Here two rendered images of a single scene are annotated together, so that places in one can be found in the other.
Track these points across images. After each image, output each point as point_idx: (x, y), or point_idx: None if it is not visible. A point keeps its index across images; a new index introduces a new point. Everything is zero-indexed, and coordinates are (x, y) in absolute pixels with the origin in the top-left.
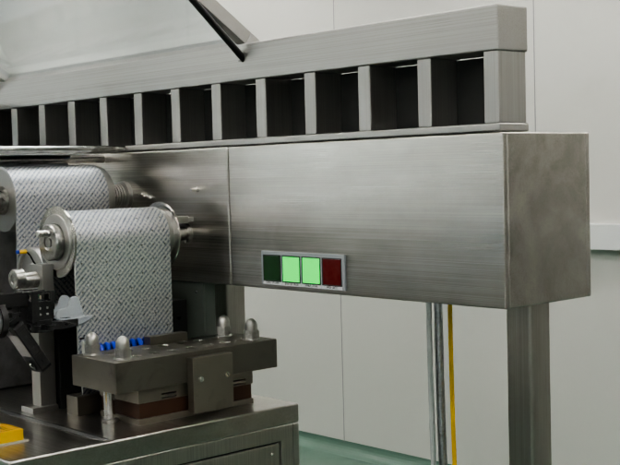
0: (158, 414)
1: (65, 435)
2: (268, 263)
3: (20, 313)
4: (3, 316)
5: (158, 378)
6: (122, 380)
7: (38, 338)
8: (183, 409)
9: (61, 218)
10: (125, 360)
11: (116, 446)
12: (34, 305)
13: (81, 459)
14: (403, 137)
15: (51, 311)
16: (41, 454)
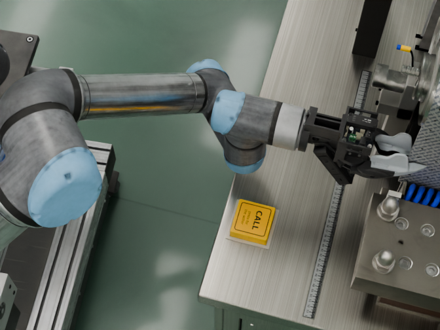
0: (403, 308)
1: (306, 264)
2: None
3: (330, 141)
4: (299, 144)
5: (407, 300)
6: (360, 285)
7: (384, 127)
8: (437, 316)
9: (433, 74)
10: (376, 273)
11: (313, 329)
12: (340, 150)
13: (272, 319)
14: None
15: (364, 155)
16: (234, 300)
